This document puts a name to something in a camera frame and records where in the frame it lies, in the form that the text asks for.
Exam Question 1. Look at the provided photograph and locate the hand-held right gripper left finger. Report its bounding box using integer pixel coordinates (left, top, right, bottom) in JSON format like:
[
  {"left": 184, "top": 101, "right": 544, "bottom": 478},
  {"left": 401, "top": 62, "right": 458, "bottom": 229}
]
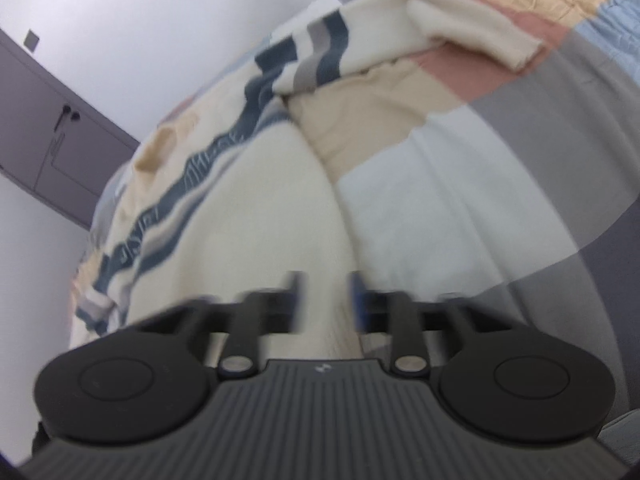
[{"left": 135, "top": 270, "right": 307, "bottom": 380}]

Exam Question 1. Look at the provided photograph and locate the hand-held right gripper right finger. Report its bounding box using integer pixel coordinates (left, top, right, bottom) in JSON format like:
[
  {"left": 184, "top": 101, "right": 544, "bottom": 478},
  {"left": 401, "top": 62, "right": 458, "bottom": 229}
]
[{"left": 347, "top": 270, "right": 511, "bottom": 378}]

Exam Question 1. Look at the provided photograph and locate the cream striped sweater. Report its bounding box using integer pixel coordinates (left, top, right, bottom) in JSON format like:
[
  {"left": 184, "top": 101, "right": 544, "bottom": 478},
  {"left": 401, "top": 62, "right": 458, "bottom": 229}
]
[{"left": 67, "top": 0, "right": 546, "bottom": 361}]

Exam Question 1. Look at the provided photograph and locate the patchwork bed sheet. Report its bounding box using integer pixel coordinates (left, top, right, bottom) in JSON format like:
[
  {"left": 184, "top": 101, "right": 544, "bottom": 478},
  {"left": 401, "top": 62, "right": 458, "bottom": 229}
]
[{"left": 70, "top": 0, "right": 640, "bottom": 461}]

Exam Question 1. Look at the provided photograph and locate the grey door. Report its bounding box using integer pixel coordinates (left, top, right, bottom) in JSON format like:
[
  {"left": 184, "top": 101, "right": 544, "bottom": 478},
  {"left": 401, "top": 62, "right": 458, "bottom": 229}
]
[{"left": 0, "top": 27, "right": 141, "bottom": 231}]

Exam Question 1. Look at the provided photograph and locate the black door handle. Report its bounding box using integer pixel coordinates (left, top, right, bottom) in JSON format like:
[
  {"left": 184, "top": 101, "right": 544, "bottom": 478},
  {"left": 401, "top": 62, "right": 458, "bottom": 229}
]
[{"left": 54, "top": 104, "right": 81, "bottom": 131}]

